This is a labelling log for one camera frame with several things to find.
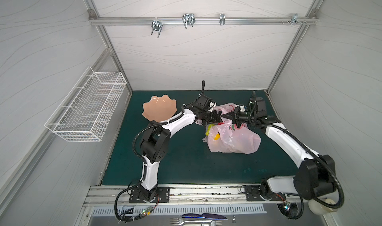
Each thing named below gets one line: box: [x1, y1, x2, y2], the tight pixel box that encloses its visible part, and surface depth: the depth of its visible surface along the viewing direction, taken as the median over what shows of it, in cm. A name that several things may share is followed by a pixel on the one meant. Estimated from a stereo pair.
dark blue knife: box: [181, 213, 228, 221], surface depth 70 cm
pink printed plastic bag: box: [194, 103, 262, 154], surface depth 80 cm
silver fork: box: [169, 217, 223, 226], surface depth 69 cm
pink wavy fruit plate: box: [142, 94, 178, 123], surface depth 110 cm
